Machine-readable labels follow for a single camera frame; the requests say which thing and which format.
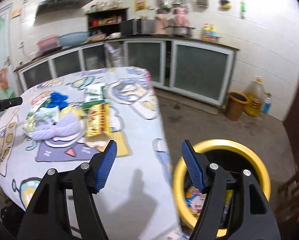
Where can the kitchen counter cabinets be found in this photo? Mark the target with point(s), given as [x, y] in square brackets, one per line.
[197, 69]

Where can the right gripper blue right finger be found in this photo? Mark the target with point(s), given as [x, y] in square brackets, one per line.
[196, 174]

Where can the steel pot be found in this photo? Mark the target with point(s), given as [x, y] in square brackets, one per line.
[181, 31]

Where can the yellow wrapper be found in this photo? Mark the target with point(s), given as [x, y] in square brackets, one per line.
[31, 123]

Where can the range hood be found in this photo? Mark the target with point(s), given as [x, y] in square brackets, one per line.
[49, 6]

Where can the pink thermos left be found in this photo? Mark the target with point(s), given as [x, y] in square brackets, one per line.
[160, 22]

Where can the yellow wall poster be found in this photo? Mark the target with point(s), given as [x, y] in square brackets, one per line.
[140, 5]

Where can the blue plastic basket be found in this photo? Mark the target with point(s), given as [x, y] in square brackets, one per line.
[73, 39]

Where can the yellow blue snack bag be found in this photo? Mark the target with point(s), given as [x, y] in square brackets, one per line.
[195, 201]

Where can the pink thermos right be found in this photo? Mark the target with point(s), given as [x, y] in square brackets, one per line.
[180, 17]

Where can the yellow red snack box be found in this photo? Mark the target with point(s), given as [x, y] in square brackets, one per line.
[98, 120]

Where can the cartoon printed tablecloth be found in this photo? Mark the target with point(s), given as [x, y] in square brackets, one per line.
[137, 201]

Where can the cooking oil jug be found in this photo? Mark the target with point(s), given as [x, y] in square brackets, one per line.
[255, 93]

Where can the blue water bottle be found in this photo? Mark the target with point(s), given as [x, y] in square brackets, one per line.
[267, 104]

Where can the green white milk carton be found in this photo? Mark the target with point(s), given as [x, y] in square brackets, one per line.
[95, 92]

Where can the black spice shelf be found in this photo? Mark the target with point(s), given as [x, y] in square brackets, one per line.
[106, 21]

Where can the detergent bottles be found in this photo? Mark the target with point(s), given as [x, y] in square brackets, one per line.
[209, 33]

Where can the brown plastic bucket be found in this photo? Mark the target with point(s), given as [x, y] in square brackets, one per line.
[235, 106]

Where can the white sack under counter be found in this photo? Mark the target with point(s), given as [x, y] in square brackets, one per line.
[114, 54]

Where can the yellow rimmed trash bin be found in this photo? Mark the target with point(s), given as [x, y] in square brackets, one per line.
[228, 165]

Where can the microwave oven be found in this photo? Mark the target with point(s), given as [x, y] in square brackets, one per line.
[137, 26]

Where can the pink plastic basin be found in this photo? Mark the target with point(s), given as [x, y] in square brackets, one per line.
[48, 43]

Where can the blue glove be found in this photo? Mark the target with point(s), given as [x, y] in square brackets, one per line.
[57, 100]

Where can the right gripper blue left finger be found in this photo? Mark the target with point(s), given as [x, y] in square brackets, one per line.
[106, 163]

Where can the painted flower door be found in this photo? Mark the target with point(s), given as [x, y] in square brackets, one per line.
[5, 51]

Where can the pink thermos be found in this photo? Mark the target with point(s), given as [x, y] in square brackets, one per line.
[180, 17]
[160, 22]

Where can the white green wrapper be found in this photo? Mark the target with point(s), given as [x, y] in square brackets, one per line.
[47, 116]

